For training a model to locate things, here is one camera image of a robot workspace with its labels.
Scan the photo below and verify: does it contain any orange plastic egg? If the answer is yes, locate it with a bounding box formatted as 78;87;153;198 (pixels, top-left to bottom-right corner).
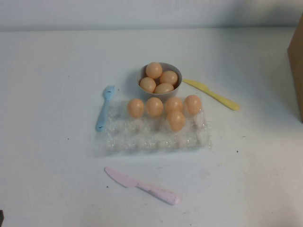
127;98;144;118
139;77;157;93
154;82;175;95
165;96;184;114
146;97;164;118
184;95;202;115
159;70;178;86
166;110;186;132
145;61;163;79

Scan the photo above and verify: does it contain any clear plastic egg tray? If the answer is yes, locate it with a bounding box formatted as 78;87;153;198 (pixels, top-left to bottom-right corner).
94;96;213;157

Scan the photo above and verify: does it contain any brown cardboard box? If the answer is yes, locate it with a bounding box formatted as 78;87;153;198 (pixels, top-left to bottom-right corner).
287;14;303;123

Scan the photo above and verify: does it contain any grey round bowl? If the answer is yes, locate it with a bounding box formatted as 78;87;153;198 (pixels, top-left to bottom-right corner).
136;62;183;101

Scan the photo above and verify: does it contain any blue plastic fork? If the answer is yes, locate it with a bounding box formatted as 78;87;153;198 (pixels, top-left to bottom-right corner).
95;85;116;132

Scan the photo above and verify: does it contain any yellow plastic knife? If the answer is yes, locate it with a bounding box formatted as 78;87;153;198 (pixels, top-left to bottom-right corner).
182;79;240;111

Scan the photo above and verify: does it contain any pink plastic knife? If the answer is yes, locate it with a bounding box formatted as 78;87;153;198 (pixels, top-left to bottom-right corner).
104;166;181;205

